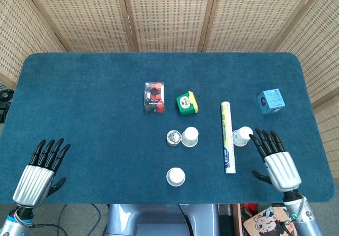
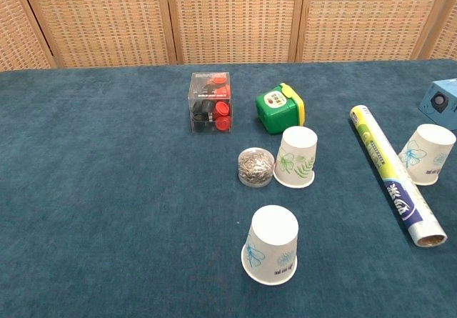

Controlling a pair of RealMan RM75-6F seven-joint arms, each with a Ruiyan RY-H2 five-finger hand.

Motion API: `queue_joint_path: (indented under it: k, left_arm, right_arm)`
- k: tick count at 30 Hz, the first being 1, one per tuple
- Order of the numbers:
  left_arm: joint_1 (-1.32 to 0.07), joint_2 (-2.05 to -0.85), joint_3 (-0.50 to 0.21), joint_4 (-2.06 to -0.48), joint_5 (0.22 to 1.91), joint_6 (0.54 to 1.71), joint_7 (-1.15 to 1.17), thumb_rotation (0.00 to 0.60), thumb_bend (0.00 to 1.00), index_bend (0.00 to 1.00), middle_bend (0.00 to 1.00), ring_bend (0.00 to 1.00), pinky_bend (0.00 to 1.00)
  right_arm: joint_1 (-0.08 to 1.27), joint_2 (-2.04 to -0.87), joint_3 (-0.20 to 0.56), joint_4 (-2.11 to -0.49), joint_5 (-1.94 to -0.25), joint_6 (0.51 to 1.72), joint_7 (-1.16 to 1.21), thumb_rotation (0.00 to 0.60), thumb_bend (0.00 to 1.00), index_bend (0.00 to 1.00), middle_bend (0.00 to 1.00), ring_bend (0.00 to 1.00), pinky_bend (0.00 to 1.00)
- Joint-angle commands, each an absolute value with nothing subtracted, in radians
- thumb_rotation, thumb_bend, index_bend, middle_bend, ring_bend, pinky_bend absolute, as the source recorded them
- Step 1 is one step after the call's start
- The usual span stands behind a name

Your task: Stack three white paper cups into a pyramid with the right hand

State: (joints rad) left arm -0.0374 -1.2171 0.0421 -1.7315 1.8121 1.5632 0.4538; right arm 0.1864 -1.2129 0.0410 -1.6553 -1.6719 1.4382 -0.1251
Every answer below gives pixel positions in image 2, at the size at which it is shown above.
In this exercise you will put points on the clear box red black clips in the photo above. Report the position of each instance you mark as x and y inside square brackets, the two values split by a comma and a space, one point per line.
[210, 107]

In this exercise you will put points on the white paper cup green leaves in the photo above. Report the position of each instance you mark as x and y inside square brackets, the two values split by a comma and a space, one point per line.
[296, 153]

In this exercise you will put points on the green yellow plastic box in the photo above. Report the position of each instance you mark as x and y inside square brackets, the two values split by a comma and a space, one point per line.
[278, 118]

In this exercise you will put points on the cling film roll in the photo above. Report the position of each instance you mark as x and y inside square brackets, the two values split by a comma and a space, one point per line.
[392, 175]

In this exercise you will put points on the light blue cardboard box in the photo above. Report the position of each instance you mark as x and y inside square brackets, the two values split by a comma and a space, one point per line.
[444, 98]

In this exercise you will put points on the white paper cup blue flower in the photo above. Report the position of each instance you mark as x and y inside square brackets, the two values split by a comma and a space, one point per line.
[271, 239]
[428, 153]

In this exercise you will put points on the blue felt table cover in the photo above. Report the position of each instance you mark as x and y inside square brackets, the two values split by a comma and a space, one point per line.
[107, 189]

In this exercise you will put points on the clear round paper clip case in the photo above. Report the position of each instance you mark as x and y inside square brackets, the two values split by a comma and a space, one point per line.
[255, 168]

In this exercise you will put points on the woven folding screen panel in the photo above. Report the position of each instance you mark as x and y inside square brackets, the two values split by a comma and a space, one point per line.
[235, 18]
[100, 18]
[367, 18]
[18, 28]
[448, 35]

